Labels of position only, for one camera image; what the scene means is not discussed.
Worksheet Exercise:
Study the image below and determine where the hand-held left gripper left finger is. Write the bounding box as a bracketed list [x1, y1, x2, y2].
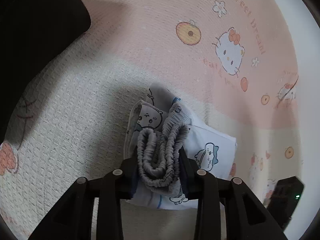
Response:
[29, 155, 140, 240]

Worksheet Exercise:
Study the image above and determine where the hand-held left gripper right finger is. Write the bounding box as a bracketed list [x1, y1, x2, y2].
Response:
[179, 146, 288, 240]

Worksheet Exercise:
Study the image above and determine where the white printed pajama shirt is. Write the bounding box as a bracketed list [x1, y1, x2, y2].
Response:
[130, 97, 237, 210]

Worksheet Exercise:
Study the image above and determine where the pink cream cat print blanket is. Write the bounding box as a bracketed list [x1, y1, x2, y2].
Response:
[0, 0, 318, 240]

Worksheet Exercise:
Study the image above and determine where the black cloth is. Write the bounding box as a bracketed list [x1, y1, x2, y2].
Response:
[0, 0, 92, 143]

